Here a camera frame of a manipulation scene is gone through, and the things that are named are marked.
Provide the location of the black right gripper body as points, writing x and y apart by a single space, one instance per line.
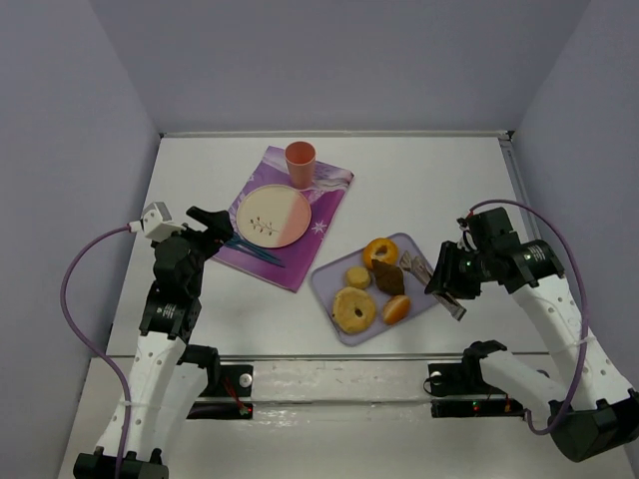
446 269

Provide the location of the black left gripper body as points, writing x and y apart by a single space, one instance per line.
208 230

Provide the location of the metal tongs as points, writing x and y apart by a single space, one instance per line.
423 272

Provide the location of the brown chocolate croissant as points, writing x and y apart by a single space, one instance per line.
388 277

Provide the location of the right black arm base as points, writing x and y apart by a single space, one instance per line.
453 394

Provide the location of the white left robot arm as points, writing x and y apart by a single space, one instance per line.
168 372

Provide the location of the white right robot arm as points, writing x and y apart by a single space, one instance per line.
591 408

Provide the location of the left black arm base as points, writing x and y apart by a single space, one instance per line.
230 398

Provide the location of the blue plastic fork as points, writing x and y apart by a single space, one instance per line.
248 245

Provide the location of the blue plastic knife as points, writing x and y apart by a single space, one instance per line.
268 258

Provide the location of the cream and pink plate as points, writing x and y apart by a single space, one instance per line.
273 216

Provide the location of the purple snowflake placemat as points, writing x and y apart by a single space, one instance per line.
327 191

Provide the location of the orange glazed bun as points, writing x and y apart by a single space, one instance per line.
396 309

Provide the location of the orange glazed donut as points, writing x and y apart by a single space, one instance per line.
381 249

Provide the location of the lilac serving tray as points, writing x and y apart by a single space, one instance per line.
327 280

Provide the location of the small round yellow bun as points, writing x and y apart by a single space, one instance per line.
358 277

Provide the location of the large pale bagel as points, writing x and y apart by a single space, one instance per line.
353 310

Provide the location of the pink plastic cup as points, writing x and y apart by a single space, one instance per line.
301 159

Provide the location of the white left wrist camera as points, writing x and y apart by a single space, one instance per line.
155 223

